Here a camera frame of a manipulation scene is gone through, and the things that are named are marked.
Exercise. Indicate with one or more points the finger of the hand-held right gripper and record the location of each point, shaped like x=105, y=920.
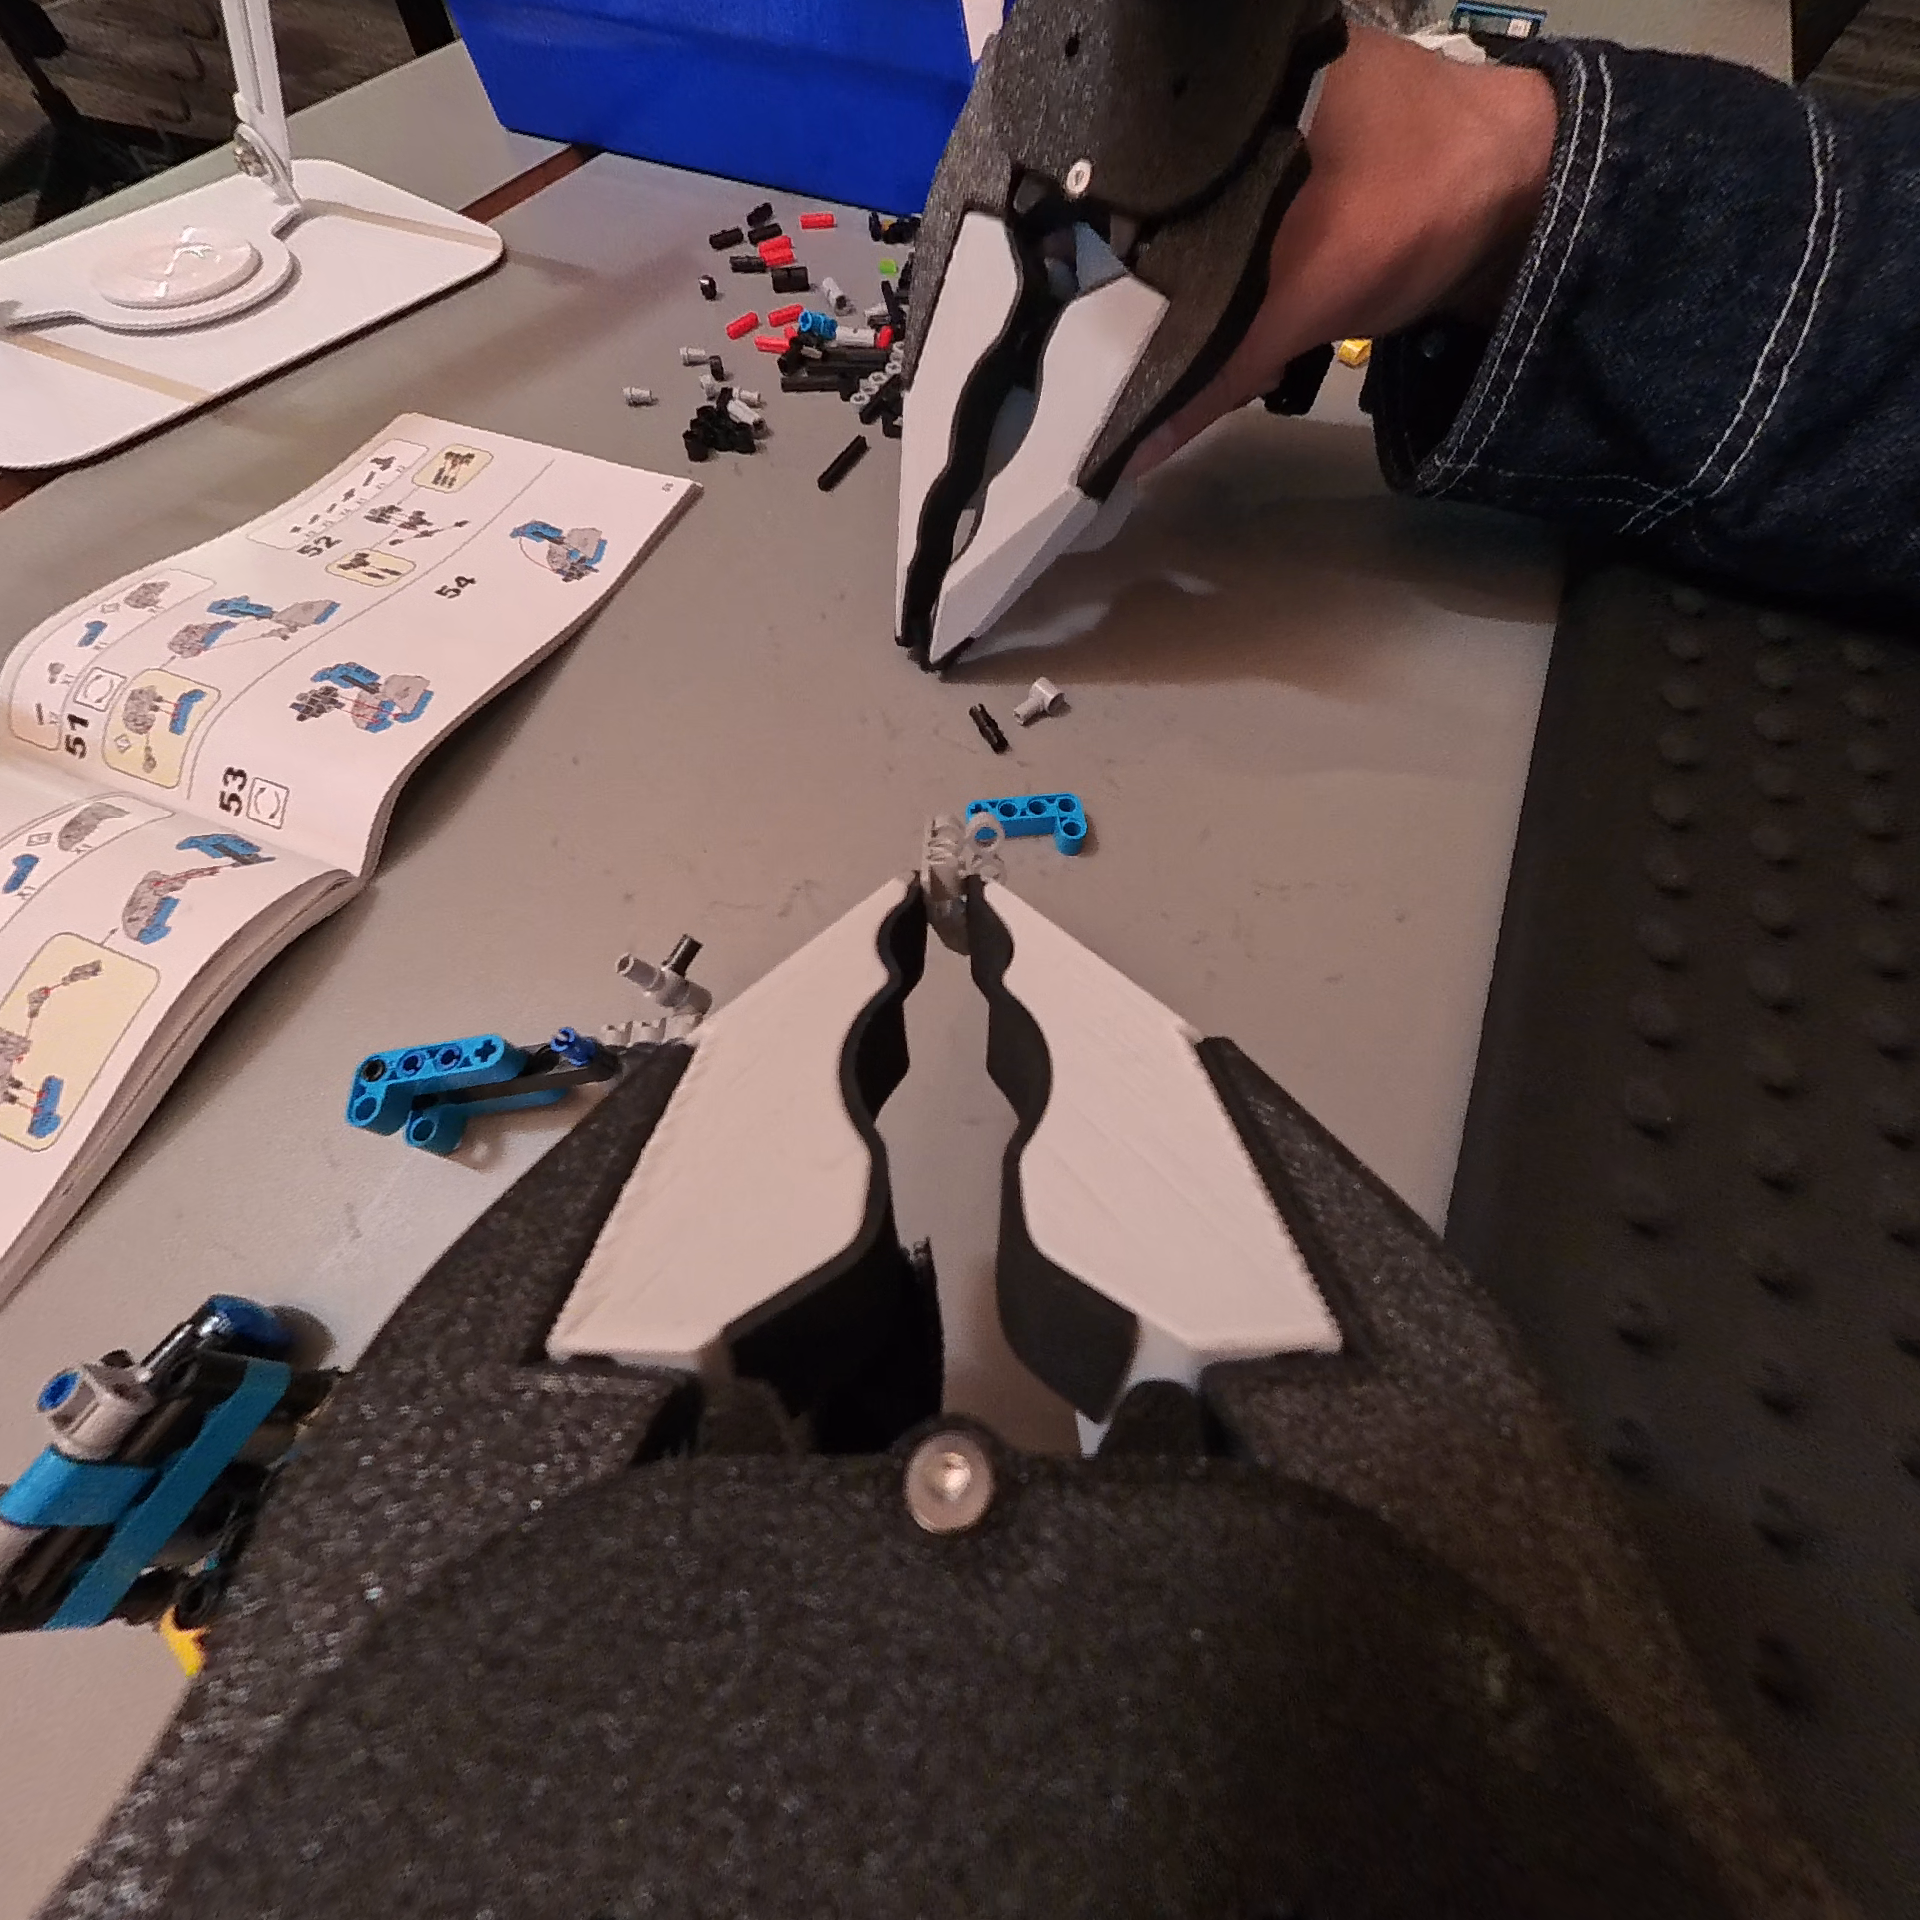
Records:
x=1080, y=406
x=952, y=346

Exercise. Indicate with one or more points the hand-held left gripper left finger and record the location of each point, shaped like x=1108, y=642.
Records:
x=735, y=1184

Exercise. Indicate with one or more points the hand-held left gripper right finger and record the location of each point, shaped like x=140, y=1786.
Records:
x=1167, y=1184

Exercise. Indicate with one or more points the pile of small brick parts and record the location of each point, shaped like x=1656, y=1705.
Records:
x=780, y=346

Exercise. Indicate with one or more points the blue grey brick assembly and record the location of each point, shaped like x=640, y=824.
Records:
x=635, y=1033

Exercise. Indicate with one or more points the grey connector with black pin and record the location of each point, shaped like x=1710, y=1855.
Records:
x=660, y=975

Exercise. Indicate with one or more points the small grey connector peg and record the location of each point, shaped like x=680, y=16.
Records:
x=1040, y=699

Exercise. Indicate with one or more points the blue beams black axle assembly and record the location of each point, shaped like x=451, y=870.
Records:
x=434, y=1067

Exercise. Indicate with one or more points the grey panel with connectors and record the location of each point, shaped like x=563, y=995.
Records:
x=949, y=885

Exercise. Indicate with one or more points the blue angled beam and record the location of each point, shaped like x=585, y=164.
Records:
x=1034, y=819

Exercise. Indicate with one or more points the grey desk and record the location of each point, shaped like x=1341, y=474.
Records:
x=1274, y=899

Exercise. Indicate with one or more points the person's right hand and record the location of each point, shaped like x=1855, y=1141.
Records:
x=1408, y=196

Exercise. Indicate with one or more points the blue plastic bin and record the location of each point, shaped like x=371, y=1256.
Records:
x=721, y=74

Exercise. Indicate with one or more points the white stand base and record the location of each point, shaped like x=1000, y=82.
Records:
x=374, y=286

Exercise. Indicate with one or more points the open instruction booklet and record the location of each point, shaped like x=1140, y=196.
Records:
x=300, y=675

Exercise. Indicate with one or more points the blue yellow brick vehicle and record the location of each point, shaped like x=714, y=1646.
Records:
x=121, y=1470

